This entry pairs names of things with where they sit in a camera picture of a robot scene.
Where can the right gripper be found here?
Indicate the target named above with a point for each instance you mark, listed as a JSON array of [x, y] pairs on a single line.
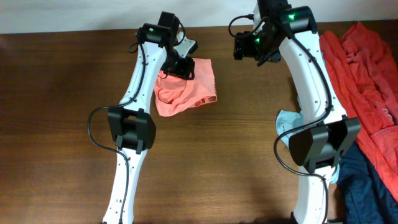
[[243, 48]]

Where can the navy blue garment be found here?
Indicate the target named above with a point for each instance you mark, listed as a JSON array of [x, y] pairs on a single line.
[[366, 198]]

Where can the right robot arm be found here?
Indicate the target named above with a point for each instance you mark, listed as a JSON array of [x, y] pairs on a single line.
[[283, 32]]

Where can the grey shirt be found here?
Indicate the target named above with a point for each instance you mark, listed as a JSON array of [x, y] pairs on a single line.
[[287, 120]]

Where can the red shirt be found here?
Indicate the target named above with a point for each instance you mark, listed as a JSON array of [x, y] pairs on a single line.
[[363, 73]]

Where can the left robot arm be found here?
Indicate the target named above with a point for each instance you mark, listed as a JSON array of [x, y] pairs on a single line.
[[161, 48]]

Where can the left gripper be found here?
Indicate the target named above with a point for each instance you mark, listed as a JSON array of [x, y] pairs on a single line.
[[184, 71]]

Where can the salmon pink shirt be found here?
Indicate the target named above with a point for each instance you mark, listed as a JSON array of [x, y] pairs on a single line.
[[174, 95]]

